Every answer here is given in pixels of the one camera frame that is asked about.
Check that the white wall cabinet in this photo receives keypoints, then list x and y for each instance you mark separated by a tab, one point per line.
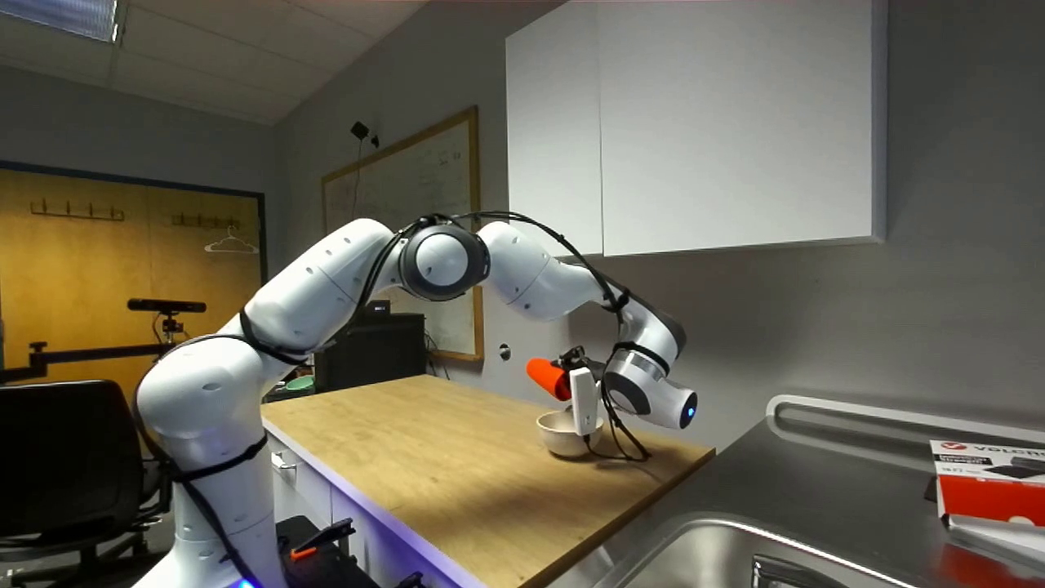
698	126

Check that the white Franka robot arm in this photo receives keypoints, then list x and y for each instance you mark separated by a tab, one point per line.
327	296

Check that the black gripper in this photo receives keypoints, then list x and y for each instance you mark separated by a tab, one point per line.
576	360

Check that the orange plastic cup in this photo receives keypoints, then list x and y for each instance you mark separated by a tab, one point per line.
547	377

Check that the red and white box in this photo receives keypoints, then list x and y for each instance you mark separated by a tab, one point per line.
990	494

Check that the stainless steel sink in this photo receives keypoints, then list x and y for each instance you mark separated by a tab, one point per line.
752	556

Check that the black camera on stand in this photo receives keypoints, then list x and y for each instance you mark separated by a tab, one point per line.
164	309

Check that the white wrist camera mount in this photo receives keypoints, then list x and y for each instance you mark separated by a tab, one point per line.
587	399

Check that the small round wall knob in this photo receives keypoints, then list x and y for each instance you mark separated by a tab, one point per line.
506	352

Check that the wall coat hook rail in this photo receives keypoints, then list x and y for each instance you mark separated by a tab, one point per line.
78	211

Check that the small black wall camera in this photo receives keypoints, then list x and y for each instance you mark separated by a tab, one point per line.
363	133

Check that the framed whiteboard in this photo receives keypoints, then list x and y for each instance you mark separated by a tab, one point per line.
427	175

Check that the white ceramic bowl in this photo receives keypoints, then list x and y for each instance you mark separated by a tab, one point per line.
564	433

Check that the ceiling light panel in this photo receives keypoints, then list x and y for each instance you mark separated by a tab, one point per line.
59	18

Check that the black and red device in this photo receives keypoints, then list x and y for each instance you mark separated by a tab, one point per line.
314	551

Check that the black box on counter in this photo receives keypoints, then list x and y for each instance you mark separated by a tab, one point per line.
378	347

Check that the black office chair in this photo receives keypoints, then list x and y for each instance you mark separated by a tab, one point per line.
66	459

